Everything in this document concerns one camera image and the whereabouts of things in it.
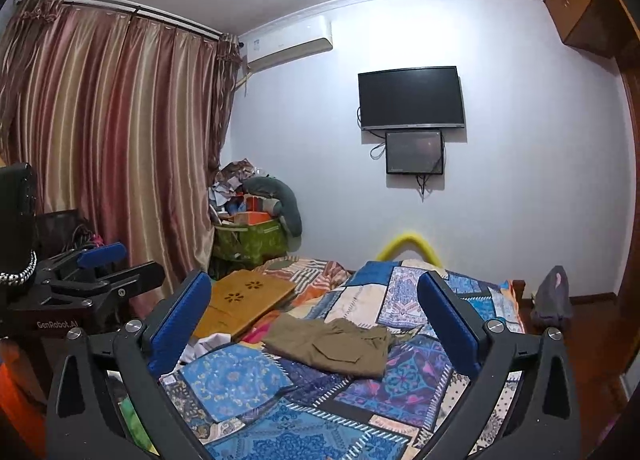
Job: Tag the black wall television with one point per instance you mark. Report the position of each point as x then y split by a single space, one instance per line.
411 98

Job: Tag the grey backpack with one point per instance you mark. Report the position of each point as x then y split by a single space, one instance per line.
552 300

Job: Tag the yellow foam bed guard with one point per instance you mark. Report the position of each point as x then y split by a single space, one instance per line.
407 242

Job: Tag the khaki pants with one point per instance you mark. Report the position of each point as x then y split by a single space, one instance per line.
330 345

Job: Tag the green storage box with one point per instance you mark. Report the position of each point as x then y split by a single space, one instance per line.
252 242

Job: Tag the striped pink curtain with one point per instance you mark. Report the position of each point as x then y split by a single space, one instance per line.
115 150

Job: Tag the curtain rod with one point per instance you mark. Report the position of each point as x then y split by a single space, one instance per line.
125 8

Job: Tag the wooden lap desk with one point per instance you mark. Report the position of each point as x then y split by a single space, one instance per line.
245 295

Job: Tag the small black wall monitor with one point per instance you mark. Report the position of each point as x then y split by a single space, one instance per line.
414 151

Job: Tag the grey pillow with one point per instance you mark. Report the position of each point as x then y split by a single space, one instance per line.
287 205

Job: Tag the pile of papers and boxes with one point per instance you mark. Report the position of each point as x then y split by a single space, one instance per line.
235 185

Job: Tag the wooden bed frame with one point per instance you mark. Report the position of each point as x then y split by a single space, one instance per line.
519 290

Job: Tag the wooden door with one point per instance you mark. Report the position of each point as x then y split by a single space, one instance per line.
631 190

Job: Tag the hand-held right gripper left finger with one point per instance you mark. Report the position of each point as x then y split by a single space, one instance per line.
182 320

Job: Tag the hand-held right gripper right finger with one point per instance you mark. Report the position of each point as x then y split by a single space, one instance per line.
450 325

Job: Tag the white cloth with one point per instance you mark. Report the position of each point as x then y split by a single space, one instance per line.
210 345

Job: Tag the striped orange quilt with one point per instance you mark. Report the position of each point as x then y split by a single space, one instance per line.
310 280

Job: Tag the pink cloth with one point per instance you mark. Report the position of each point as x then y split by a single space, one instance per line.
255 332

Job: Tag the white air conditioner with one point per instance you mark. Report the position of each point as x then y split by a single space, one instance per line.
287 45

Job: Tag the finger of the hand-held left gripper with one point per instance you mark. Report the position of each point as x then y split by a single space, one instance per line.
132 277
102 255

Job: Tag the blue patchwork blanket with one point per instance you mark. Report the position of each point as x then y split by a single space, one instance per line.
350 400

